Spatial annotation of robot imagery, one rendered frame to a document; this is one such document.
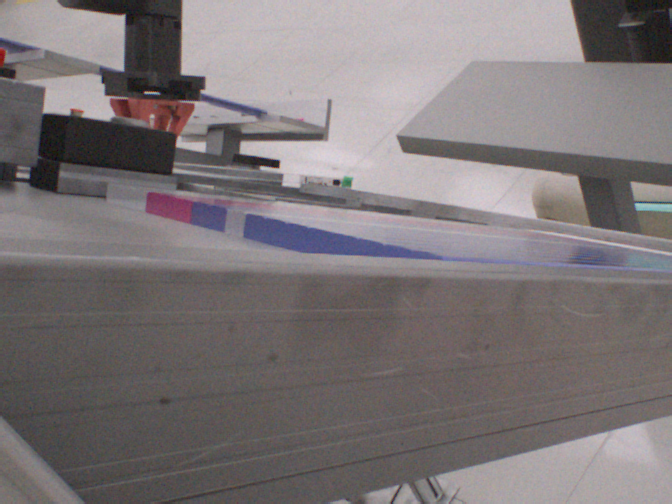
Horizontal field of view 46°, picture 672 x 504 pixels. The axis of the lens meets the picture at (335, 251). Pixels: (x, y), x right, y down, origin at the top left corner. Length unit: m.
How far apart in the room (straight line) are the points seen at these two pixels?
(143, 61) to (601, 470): 1.08
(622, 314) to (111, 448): 0.21
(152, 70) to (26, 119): 0.35
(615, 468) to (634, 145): 0.62
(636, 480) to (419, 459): 1.29
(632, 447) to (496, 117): 0.64
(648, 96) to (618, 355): 0.96
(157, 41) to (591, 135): 0.65
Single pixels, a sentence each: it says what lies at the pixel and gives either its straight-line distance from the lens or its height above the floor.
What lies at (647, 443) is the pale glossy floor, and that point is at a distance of 1.56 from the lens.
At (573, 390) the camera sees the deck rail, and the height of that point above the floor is 1.02.
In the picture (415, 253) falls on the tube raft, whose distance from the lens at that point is 0.29.
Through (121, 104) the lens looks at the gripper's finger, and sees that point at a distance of 0.84.
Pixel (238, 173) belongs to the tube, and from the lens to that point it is 0.91.
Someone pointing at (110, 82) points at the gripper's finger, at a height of 1.01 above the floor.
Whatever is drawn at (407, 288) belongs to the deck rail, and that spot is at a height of 1.11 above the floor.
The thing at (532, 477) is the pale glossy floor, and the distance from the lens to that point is 1.55.
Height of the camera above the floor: 1.24
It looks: 33 degrees down
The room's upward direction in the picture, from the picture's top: 27 degrees counter-clockwise
